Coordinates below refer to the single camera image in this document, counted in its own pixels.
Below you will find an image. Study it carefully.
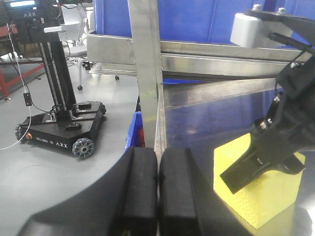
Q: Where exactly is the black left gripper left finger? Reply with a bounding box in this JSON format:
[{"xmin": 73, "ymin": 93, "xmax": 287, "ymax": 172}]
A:
[{"xmin": 18, "ymin": 147, "xmax": 158, "ymax": 236}]

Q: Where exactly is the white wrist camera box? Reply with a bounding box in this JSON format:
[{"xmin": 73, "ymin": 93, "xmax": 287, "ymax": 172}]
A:
[{"xmin": 230, "ymin": 13, "xmax": 293, "ymax": 48}]

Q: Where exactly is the stainless steel shelf rack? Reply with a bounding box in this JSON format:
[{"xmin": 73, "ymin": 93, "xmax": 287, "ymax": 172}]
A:
[{"xmin": 88, "ymin": 0, "xmax": 311, "ymax": 157}]

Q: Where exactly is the blue bin below table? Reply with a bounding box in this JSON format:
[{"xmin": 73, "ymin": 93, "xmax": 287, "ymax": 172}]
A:
[{"xmin": 125, "ymin": 112, "xmax": 145, "ymax": 151}]

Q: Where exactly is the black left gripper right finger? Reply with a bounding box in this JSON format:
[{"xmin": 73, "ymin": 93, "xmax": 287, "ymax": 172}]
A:
[{"xmin": 159, "ymin": 148, "xmax": 250, "ymax": 236}]

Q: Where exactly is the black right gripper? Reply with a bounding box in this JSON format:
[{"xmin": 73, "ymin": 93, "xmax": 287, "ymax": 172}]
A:
[{"xmin": 220, "ymin": 10, "xmax": 315, "ymax": 194}]

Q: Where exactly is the white office chair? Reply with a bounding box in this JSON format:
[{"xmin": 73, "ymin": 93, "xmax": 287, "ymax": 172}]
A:
[{"xmin": 43, "ymin": 3, "xmax": 120, "ymax": 91}]

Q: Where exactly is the yellow foam block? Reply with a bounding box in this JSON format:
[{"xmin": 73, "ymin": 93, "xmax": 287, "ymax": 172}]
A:
[{"xmin": 213, "ymin": 134, "xmax": 302, "ymax": 230}]

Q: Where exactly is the blue plastic bin right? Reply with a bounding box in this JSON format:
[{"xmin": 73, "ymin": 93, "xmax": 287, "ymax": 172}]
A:
[{"xmin": 93, "ymin": 0, "xmax": 315, "ymax": 44}]

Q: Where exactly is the black ARX mobile robot base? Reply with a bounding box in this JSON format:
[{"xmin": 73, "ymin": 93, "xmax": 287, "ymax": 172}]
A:
[{"xmin": 4, "ymin": 0, "xmax": 106, "ymax": 159}]

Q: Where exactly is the red metal frame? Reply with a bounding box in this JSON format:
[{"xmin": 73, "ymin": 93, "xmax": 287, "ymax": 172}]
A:
[{"xmin": 0, "ymin": 24, "xmax": 45, "ymax": 101}]

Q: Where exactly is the white hanging cable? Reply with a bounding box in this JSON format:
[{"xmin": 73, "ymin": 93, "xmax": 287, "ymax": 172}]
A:
[{"xmin": 0, "ymin": 23, "xmax": 32, "ymax": 151}]

